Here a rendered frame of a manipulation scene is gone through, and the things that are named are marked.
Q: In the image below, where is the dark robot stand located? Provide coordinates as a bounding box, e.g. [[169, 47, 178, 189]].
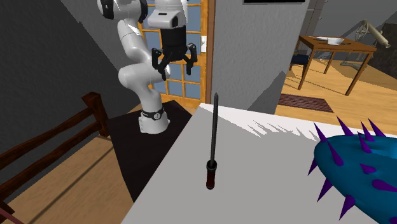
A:
[[106, 99, 193, 203]]

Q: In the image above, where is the black rod with red handle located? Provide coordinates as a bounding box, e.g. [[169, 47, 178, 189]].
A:
[[205, 92, 220, 190]]

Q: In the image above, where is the brown striped floor mat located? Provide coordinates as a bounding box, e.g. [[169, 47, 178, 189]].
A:
[[277, 93, 335, 114]]

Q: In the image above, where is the dark wooden railing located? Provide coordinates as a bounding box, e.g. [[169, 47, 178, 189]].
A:
[[0, 92, 110, 224]]

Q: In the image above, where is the wooden table with dishes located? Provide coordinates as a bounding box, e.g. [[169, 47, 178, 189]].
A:
[[296, 34, 378, 97]]

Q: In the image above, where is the orange wooden glass-pane door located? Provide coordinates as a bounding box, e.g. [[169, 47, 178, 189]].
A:
[[137, 0, 216, 109]]

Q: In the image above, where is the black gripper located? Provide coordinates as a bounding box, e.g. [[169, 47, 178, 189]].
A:
[[151, 25, 199, 81]]

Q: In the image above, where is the beige telescope on tripod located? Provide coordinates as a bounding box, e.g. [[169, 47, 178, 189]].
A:
[[340, 19, 391, 67]]

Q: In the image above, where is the dark blue chair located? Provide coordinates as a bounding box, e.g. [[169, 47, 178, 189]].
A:
[[289, 52, 311, 72]]

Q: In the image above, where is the blue object with purple spikes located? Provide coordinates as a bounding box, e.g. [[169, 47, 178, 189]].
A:
[[307, 116, 397, 224]]

